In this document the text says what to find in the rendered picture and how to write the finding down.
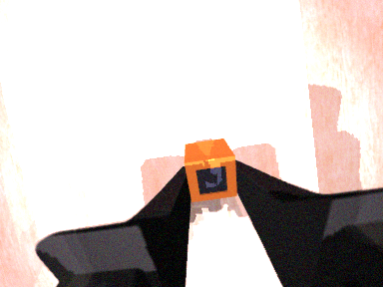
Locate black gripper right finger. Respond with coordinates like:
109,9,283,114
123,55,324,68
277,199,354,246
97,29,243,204
235,160,383,287

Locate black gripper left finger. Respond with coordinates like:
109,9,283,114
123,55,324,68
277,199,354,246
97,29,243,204
35,166,192,287

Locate orange block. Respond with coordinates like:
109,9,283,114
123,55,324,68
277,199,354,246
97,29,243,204
185,139,237,202

